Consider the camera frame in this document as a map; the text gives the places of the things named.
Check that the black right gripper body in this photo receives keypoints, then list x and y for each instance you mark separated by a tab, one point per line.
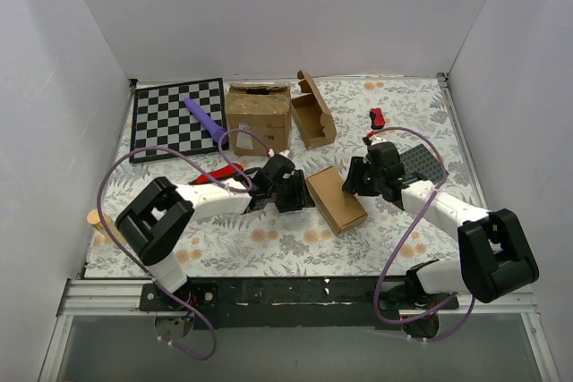
354	178

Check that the purple cylindrical tool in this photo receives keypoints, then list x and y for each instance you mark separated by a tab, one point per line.
217	133

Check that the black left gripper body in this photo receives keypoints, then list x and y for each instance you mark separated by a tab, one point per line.
295	190

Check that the black and white chessboard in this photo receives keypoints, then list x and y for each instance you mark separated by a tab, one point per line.
161	118

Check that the grey studded building plate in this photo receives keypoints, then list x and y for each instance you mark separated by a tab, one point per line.
420	161

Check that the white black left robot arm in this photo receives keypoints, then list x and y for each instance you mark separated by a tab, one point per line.
154	221

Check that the aluminium frame rail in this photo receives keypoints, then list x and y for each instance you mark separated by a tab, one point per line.
125	296

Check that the small cardboard express box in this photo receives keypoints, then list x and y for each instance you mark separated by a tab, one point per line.
342	212

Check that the large brown cardboard box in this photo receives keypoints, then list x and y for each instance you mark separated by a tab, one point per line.
263	112

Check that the wooden cork cylinder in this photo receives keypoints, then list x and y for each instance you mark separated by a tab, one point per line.
96	221

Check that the open small cardboard box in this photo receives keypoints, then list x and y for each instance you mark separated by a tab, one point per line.
312	116

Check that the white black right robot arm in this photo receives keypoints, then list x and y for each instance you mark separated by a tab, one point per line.
494	256

